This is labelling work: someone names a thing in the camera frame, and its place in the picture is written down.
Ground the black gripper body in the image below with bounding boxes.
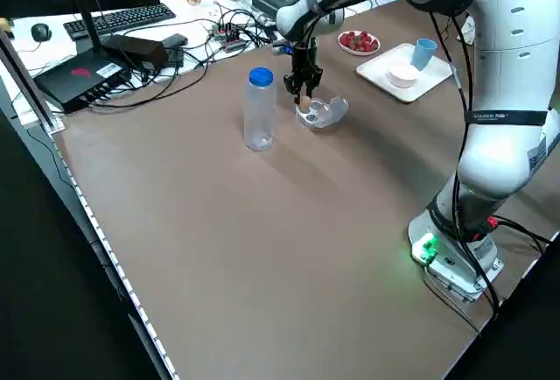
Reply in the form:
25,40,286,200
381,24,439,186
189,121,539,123
283,45,324,86

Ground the clear plastic egg carton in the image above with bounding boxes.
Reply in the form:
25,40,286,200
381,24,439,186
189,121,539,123
295,95,350,133

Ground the pink bowl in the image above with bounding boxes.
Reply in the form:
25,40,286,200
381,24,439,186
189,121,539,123
387,64,420,89

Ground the blue cup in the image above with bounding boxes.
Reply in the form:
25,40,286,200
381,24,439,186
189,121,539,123
410,38,438,72

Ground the white rectangular tray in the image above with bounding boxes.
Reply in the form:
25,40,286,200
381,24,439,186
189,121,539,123
354,42,454,103

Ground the clear bottle with blue cap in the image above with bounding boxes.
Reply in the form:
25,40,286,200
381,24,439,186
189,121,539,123
242,67,277,152

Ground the white plate of strawberries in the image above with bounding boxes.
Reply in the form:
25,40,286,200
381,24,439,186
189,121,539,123
336,29,381,58

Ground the flat black device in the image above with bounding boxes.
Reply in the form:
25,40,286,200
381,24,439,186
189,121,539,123
252,0,293,14

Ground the usb hub with plugs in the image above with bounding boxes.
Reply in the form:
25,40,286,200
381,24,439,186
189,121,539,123
208,23,251,53

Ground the small black adapter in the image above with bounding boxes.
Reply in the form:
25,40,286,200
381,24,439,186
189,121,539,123
164,32,190,51

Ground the black power brick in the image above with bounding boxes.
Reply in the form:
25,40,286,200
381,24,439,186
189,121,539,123
101,33,170,70

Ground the black keyboard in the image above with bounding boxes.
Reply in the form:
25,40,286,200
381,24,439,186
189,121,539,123
63,3,177,40

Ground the black box with red logo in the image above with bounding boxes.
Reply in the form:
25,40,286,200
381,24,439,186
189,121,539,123
32,46,133,115

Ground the black monitor stand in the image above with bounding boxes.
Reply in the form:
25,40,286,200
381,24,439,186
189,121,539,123
60,0,109,55

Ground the white side desk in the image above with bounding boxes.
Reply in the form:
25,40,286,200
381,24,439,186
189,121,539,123
0,0,408,130

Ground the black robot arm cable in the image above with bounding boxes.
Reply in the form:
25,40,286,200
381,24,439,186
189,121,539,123
426,10,504,324

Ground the aluminium frame post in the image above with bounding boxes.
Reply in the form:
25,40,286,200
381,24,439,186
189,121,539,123
0,29,66,132

